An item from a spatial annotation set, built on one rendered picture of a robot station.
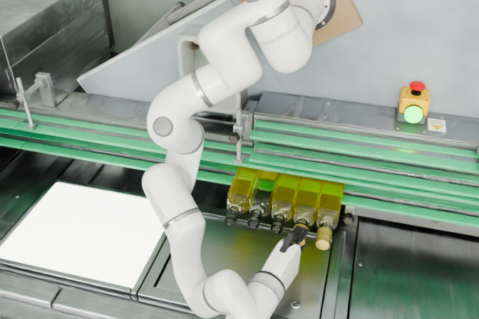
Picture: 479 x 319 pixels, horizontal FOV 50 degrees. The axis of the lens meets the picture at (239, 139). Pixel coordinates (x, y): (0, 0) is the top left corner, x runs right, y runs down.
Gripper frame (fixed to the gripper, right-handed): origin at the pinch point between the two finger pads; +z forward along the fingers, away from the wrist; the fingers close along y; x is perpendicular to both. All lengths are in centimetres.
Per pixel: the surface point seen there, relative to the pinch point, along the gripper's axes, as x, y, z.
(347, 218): -6.5, -4.5, 17.1
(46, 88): 88, 12, 7
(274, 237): 10.3, -12.6, 8.7
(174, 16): 90, 11, 75
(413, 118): -14.2, 19.1, 35.3
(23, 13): 120, 22, 29
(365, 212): -7.9, -12.9, 30.9
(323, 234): -5.1, 1.8, 2.9
